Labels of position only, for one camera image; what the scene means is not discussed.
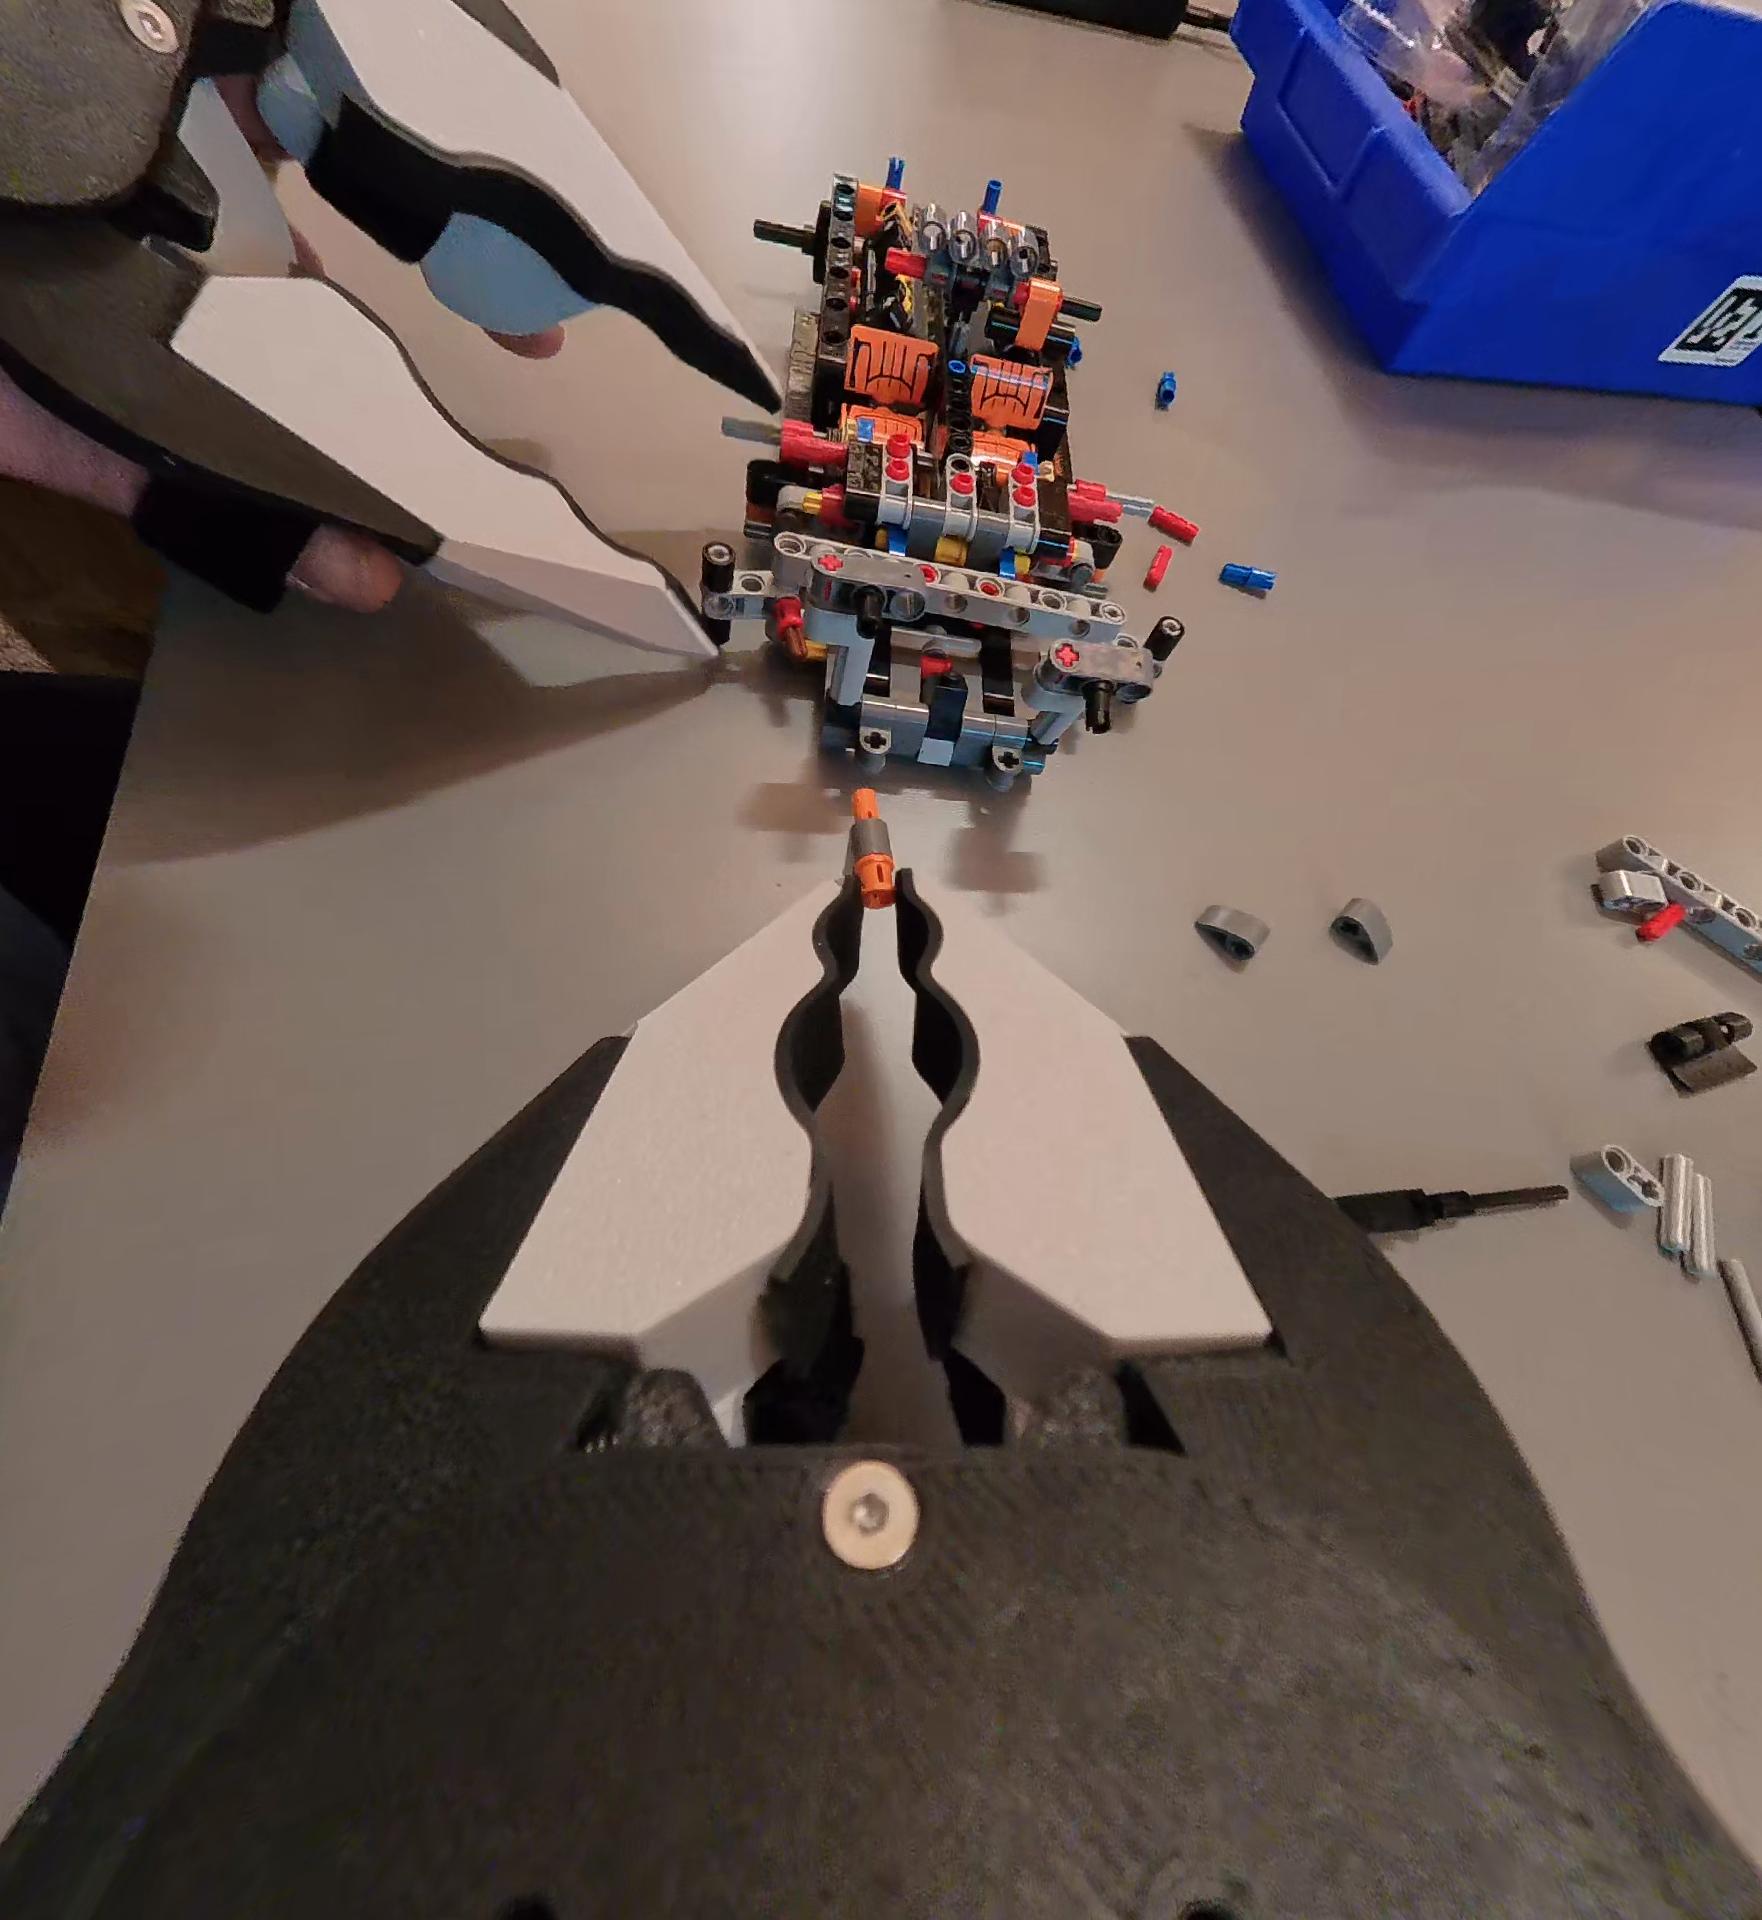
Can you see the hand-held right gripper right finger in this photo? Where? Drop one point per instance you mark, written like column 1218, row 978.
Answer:
column 1092, row 1200

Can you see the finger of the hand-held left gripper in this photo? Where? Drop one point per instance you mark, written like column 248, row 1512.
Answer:
column 416, row 480
column 522, row 106

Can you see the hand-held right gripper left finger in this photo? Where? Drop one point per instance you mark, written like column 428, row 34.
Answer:
column 657, row 1200

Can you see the orange lego pin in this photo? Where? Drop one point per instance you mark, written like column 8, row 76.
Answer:
column 876, row 881

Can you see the partly built lego car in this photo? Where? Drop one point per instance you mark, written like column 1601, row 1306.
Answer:
column 943, row 495

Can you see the grey quarter-round lego piece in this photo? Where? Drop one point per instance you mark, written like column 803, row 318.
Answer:
column 1230, row 931
column 1361, row 927

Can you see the black lego shaft piece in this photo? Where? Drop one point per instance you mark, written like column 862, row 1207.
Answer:
column 1422, row 1205

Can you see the light grey lego axle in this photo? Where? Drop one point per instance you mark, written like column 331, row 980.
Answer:
column 1703, row 1223
column 1745, row 1319
column 1675, row 1200

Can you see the black lego connector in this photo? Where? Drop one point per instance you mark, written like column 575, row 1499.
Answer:
column 1698, row 1049

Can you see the long grey lego beam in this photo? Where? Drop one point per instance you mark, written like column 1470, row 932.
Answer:
column 1750, row 938

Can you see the person's left hand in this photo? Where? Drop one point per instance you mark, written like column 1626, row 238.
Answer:
column 12, row 420

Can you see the light grey two-hole connector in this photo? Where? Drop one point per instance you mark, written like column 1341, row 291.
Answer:
column 1615, row 1178

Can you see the black box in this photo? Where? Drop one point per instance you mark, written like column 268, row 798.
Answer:
column 1167, row 12

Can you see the pile of clear plastic bags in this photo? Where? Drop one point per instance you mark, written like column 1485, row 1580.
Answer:
column 1496, row 76

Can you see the blue plastic bin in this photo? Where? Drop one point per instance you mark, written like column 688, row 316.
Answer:
column 1572, row 270

